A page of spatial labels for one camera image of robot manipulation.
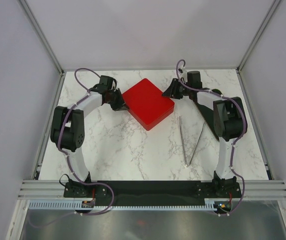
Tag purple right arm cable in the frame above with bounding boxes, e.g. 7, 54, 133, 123
175, 59, 248, 181

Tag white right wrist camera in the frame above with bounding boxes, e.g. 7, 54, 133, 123
178, 66, 187, 76

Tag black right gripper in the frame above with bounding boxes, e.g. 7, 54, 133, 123
161, 79, 191, 101

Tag dark green tray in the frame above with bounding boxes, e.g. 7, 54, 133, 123
193, 88, 222, 141

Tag white slotted cable duct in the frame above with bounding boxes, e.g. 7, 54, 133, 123
28, 198, 233, 211

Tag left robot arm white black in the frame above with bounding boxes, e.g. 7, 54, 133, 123
50, 75, 130, 197

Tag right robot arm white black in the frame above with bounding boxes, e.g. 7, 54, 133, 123
162, 67, 248, 198

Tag metal tweezers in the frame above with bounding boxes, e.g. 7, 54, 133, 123
178, 115, 205, 168

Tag red chocolate box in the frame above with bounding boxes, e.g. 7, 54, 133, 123
129, 102, 175, 131

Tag red box lid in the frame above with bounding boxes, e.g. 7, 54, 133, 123
122, 78, 174, 112

